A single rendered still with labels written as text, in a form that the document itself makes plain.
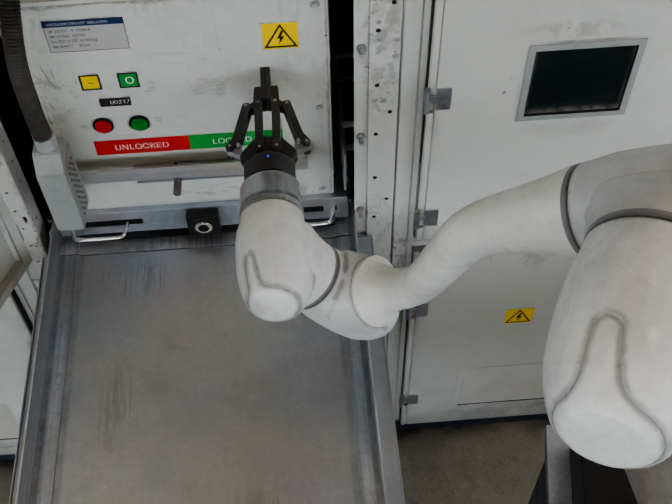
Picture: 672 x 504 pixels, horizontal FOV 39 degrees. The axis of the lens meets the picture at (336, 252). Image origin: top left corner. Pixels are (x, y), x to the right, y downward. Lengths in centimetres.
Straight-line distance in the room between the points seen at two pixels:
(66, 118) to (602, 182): 96
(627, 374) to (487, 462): 173
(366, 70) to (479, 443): 130
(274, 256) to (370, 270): 16
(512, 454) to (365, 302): 128
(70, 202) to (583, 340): 102
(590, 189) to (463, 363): 130
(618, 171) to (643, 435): 27
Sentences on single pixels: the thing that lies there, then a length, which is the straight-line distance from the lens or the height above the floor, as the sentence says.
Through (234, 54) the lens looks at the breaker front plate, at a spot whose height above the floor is 127.
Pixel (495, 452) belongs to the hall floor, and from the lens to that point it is 252.
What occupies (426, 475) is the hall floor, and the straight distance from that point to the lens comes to 247.
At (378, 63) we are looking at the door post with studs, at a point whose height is 128.
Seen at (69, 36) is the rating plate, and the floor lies 133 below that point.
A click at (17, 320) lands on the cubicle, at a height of 67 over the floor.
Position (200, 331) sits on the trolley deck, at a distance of 169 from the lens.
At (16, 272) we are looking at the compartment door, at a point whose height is 84.
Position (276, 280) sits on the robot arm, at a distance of 122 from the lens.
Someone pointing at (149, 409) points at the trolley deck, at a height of 85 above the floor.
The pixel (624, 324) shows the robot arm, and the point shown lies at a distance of 80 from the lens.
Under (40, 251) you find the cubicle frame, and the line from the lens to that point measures 184.
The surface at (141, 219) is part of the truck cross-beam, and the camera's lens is 179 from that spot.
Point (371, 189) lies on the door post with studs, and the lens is 169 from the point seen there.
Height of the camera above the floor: 226
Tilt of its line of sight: 53 degrees down
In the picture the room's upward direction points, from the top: 2 degrees counter-clockwise
